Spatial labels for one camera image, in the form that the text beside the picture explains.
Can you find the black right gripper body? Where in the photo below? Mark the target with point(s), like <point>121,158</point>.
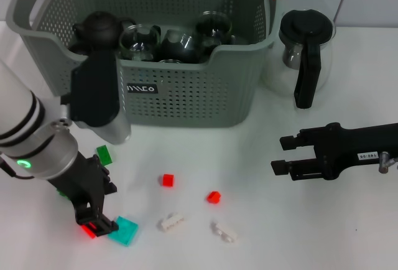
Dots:
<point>348,147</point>

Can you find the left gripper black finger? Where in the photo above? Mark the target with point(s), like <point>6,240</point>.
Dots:
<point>109,226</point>
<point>85,220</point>

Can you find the small red sloped block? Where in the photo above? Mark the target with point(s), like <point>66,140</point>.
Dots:
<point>214,197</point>

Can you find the large orange-red sloped block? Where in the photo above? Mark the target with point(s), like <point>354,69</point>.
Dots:
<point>88,231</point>

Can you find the black clay teapot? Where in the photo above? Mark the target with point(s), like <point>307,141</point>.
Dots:
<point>99,29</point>

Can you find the small red cube block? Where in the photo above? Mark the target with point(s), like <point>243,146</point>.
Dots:
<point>168,180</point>

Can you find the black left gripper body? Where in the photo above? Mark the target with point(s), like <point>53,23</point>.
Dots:
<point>84,183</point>

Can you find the teal square building block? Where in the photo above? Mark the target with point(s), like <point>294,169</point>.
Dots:
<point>127,232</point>

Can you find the grey perforated storage bin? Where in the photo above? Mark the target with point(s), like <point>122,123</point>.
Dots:
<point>186,102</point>

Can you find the glass carafe with black lid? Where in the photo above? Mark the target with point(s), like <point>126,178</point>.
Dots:
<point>311,24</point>

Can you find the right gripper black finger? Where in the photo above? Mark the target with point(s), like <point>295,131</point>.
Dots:
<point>281,167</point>
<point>290,142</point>

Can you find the white building block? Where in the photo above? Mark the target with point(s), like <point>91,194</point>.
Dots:
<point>224,232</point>
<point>171,221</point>

